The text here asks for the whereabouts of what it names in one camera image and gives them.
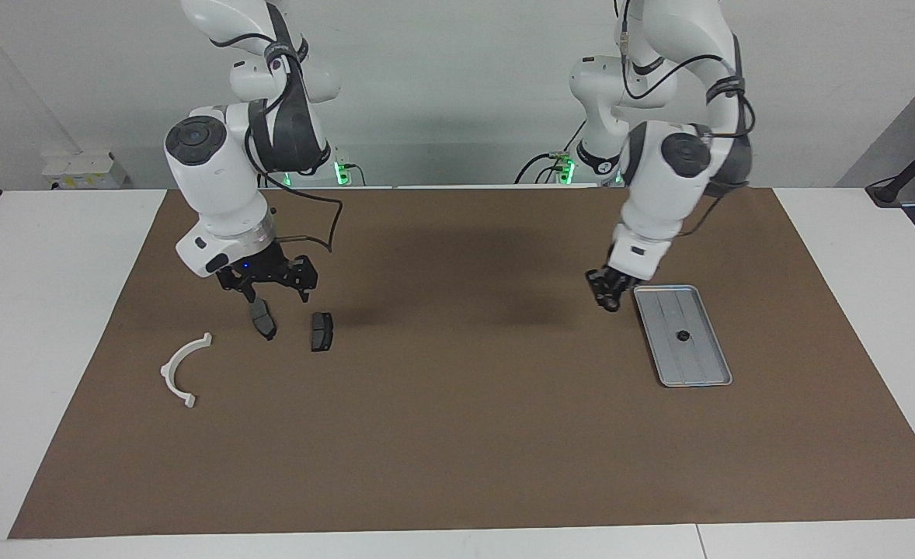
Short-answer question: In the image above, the brown table mat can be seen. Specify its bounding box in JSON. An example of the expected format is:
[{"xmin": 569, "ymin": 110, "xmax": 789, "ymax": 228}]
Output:
[{"xmin": 9, "ymin": 186, "xmax": 915, "ymax": 539}]

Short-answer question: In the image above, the dark curved brake pad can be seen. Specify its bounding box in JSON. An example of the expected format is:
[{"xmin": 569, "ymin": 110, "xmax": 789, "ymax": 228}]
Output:
[{"xmin": 249, "ymin": 299, "xmax": 278, "ymax": 342}]

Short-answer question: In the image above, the white curved plastic bracket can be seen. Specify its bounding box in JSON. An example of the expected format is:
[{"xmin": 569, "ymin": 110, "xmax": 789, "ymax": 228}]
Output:
[{"xmin": 160, "ymin": 332, "xmax": 214, "ymax": 409}]

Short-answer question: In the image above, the black base cable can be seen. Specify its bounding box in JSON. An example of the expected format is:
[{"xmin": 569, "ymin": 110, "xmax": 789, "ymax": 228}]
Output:
[{"xmin": 514, "ymin": 116, "xmax": 586, "ymax": 185}]

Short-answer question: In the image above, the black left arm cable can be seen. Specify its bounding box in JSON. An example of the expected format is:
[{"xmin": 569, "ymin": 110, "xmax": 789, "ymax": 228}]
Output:
[{"xmin": 619, "ymin": 0, "xmax": 757, "ymax": 238}]

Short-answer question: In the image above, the black stand with pole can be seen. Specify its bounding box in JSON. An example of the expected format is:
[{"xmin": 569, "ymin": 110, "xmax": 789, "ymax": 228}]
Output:
[{"xmin": 865, "ymin": 124, "xmax": 915, "ymax": 207}]

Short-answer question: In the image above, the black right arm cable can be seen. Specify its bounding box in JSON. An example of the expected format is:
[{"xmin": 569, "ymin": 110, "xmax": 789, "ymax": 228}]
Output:
[{"xmin": 242, "ymin": 43, "xmax": 344, "ymax": 254}]

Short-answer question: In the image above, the white box with label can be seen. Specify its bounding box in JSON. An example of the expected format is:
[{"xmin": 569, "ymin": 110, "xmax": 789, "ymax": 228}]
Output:
[{"xmin": 40, "ymin": 151, "xmax": 128, "ymax": 191}]

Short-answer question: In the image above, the silver metal tray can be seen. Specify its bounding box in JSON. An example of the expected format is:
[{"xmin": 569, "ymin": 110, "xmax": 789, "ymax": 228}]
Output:
[{"xmin": 633, "ymin": 284, "xmax": 733, "ymax": 388}]

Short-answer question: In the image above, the dark rectangular brake pad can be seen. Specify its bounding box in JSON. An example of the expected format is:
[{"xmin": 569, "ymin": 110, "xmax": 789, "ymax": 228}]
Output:
[{"xmin": 310, "ymin": 311, "xmax": 335, "ymax": 353}]

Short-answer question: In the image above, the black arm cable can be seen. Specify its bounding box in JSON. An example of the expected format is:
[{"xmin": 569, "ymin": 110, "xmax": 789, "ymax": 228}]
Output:
[
  {"xmin": 619, "ymin": 0, "xmax": 757, "ymax": 238},
  {"xmin": 242, "ymin": 43, "xmax": 344, "ymax": 254}
]

